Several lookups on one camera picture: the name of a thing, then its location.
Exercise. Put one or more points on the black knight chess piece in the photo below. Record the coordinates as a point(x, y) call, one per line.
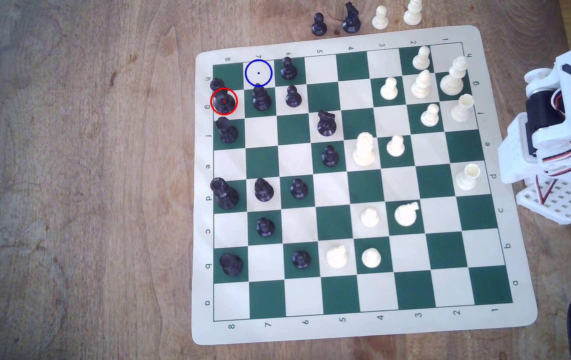
point(326, 125)
point(351, 21)

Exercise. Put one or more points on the green and cream chess mat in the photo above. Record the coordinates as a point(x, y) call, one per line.
point(365, 185)

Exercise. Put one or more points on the white knight chess piece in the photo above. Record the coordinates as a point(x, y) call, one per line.
point(406, 214)
point(336, 257)

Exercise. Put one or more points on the black rook chess piece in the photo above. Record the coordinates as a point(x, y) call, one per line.
point(231, 264)

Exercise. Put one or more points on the white bishop chess piece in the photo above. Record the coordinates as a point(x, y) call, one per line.
point(421, 86)
point(413, 14)

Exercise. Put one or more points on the black king chess piece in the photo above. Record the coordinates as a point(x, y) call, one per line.
point(224, 101)

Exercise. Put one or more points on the white pawn chess piece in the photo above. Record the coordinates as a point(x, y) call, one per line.
point(371, 258)
point(379, 19)
point(395, 147)
point(369, 218)
point(389, 89)
point(430, 116)
point(421, 59)

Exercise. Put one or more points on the black pawn chess piece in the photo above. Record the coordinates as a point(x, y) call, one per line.
point(264, 191)
point(288, 70)
point(293, 97)
point(330, 157)
point(319, 25)
point(265, 228)
point(299, 189)
point(301, 259)

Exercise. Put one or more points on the white queen chess piece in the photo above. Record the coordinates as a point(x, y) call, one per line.
point(364, 151)

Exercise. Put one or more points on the black queen chess piece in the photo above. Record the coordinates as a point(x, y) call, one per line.
point(225, 196)

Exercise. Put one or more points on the white king chess piece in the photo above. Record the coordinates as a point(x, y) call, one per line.
point(453, 79)

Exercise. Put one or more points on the white rook chess piece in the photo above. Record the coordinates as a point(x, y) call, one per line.
point(462, 110)
point(467, 178)

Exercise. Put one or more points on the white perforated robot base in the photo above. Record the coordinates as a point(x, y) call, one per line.
point(558, 200)

